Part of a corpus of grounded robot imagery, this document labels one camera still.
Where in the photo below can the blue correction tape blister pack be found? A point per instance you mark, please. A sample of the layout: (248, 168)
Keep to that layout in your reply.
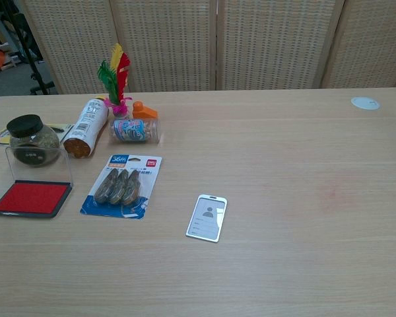
(122, 186)

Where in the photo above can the red ink stamp pad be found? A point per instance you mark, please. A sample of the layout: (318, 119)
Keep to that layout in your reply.
(31, 197)

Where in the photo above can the black metal stand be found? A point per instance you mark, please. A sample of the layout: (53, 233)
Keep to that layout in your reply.
(26, 46)

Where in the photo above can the clear plastic candy jar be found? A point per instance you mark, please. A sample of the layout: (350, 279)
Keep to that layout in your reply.
(133, 130)

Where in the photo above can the colourful feather shuttlecock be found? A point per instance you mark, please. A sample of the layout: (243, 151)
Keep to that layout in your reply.
(116, 79)

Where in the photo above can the white cylindrical snack can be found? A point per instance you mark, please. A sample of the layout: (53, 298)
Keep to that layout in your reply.
(85, 128)

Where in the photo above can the glass jar with black lid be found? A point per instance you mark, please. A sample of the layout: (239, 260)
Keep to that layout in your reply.
(33, 140)

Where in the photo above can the woven rattan folding screen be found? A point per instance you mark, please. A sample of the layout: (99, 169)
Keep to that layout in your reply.
(217, 43)

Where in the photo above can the silver ID badge holder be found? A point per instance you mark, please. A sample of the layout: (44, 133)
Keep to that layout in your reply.
(207, 218)

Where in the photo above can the yellow red paper card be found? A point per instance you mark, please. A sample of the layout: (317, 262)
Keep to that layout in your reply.
(0, 137)

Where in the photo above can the black pen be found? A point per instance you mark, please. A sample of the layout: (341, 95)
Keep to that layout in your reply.
(57, 128)

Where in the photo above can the orange plastic toy block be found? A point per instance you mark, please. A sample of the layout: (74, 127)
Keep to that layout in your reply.
(144, 112)

